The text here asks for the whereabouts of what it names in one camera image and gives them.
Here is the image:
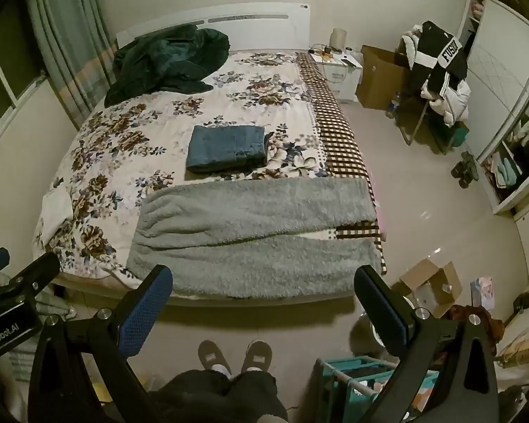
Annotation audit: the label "person's left slipper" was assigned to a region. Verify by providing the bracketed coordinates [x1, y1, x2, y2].
[197, 340, 232, 378]

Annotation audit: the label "grey fluffy blanket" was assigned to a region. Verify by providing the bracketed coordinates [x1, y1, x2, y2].
[126, 177, 382, 299]

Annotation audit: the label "white bed headboard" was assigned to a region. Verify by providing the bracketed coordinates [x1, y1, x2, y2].
[116, 4, 311, 51]

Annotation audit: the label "person's legs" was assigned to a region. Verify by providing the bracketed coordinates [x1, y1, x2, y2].
[147, 368, 289, 423]

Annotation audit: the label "folded blue pants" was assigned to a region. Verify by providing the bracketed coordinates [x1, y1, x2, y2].
[186, 125, 269, 174]

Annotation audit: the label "dark shoes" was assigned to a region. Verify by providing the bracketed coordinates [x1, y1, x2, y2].
[451, 151, 480, 188]

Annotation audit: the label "black and white jacket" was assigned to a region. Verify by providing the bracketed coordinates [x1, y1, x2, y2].
[412, 20, 468, 98]

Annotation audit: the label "window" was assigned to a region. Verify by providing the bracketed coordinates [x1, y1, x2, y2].
[0, 22, 47, 142]

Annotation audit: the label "teal laundry rack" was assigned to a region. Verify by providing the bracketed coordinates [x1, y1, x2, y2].
[315, 356, 442, 423]

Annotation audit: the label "grey striped curtain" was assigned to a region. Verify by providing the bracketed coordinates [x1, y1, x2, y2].
[24, 0, 117, 130]

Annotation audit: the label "brown cloth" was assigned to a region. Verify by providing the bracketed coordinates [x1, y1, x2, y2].
[445, 304, 505, 355]

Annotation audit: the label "floral bed quilt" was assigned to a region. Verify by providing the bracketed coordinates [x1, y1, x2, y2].
[33, 50, 386, 305]

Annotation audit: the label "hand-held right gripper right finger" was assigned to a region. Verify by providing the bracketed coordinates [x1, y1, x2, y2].
[354, 265, 499, 423]

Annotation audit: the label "white wardrobe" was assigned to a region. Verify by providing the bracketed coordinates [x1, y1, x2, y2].
[458, 0, 529, 216]

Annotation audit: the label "white folded cloth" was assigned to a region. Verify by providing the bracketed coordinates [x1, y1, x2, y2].
[42, 185, 74, 230]

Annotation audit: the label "white nightstand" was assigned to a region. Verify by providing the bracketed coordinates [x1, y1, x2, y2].
[312, 48, 363, 104]

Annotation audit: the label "pink box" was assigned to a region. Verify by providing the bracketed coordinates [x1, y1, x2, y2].
[472, 277, 494, 309]

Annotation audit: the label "large brown cardboard box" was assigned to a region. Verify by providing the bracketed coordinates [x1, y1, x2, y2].
[356, 45, 413, 111]

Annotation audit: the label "person's slipper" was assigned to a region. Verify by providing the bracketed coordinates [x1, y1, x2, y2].
[240, 340, 273, 373]
[197, 340, 232, 378]

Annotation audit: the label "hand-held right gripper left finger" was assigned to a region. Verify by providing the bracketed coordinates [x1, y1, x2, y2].
[28, 264, 174, 423]

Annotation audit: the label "dark green blanket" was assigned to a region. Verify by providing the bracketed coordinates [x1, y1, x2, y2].
[104, 24, 231, 107]

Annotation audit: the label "person's right slipper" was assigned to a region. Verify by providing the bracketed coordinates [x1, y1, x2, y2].
[240, 340, 273, 373]

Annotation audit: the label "small open cardboard box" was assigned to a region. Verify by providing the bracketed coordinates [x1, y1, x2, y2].
[399, 258, 463, 318]

